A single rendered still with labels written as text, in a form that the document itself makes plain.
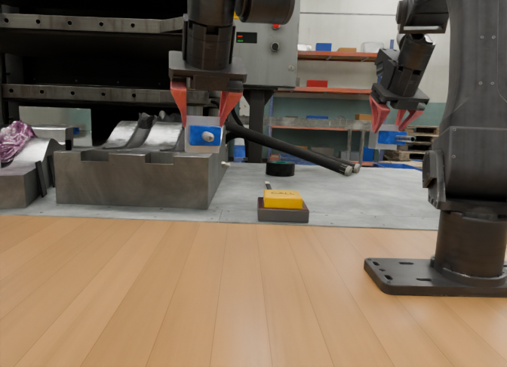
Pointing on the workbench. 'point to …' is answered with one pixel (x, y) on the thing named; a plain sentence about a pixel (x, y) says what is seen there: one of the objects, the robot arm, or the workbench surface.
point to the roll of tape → (280, 168)
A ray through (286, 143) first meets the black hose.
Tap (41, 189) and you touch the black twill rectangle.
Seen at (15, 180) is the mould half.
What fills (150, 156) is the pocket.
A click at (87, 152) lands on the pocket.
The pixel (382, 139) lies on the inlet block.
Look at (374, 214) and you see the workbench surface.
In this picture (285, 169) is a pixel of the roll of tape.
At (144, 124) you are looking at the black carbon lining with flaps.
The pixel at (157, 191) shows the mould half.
